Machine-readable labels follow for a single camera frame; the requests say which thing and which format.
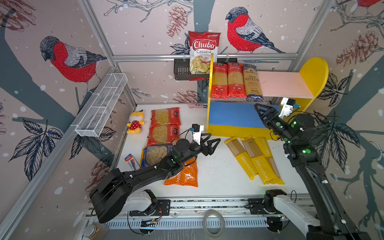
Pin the red macaroni bag far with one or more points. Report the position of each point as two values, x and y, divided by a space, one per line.
164 117

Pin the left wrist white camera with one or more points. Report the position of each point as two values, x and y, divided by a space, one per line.
197 132

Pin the red Chuba cassava chips bag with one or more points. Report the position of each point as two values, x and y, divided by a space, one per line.
202 47

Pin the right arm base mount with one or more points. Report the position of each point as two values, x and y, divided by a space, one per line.
264 205

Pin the orange Pastatime macaroni bag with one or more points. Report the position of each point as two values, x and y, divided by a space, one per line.
187 177

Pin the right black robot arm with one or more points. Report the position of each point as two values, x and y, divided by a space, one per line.
332 222

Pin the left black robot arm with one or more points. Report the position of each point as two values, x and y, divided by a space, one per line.
110 195

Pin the black wire wall basket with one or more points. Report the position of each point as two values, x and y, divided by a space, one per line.
183 70

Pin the white mesh wall shelf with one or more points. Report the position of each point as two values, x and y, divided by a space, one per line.
98 113

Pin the clear tape roll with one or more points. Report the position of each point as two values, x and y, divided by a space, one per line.
213 224

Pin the yellow pastatime spaghetti bag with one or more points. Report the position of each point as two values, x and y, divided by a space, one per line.
262 166
242 157
264 147

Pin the red spaghetti bag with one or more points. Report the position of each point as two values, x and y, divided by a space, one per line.
220 81
236 86

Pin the yellow plush toy red dress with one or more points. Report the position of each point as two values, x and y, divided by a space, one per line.
136 121

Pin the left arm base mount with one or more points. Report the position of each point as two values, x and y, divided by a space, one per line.
145 204

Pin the blue macaroni bag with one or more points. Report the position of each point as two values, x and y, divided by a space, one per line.
154 154

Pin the yellow shelf pink blue boards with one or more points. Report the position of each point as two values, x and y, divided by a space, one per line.
237 117

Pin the red macaroni bag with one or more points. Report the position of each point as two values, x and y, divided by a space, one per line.
163 135
164 117

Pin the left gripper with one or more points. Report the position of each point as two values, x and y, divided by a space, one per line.
208 150

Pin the glass jar with lid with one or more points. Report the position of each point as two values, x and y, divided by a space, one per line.
96 231

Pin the dark blue spaghetti bag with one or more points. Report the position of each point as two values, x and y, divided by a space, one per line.
252 83

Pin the red macaroni bag near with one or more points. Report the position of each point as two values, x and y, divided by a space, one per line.
163 135

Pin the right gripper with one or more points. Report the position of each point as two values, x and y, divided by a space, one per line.
270 117

